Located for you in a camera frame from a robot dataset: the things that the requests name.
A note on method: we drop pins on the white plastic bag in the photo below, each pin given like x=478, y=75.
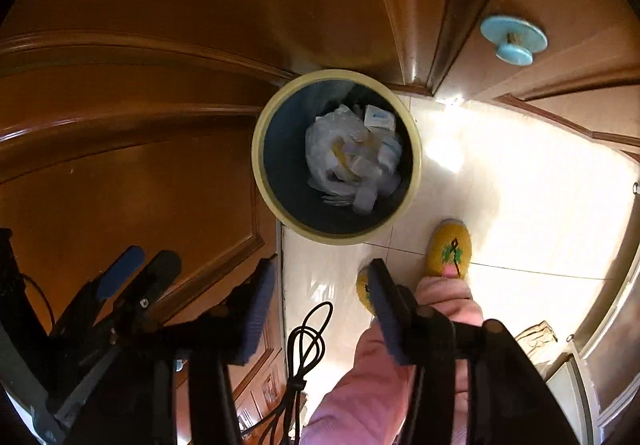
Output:
x=325, y=145

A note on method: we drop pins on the brown wooden door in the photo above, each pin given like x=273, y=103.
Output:
x=575, y=0
x=150, y=75

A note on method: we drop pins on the pink pants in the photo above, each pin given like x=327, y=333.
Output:
x=350, y=400

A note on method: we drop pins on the crumpled brown paper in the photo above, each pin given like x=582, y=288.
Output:
x=537, y=337

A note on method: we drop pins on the light blue door stop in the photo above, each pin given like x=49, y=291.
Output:
x=510, y=52

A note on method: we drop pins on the round trash bin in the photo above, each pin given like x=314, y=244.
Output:
x=285, y=165

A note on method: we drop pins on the silver metal appliance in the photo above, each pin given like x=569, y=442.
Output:
x=615, y=325

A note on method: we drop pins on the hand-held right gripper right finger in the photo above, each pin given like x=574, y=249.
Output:
x=387, y=320

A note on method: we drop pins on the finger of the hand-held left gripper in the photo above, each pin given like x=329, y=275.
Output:
x=120, y=270
x=160, y=267

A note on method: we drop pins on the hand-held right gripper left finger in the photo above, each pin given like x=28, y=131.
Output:
x=257, y=310

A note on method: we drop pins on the yellow embroidered slipper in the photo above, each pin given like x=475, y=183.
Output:
x=364, y=290
x=447, y=245

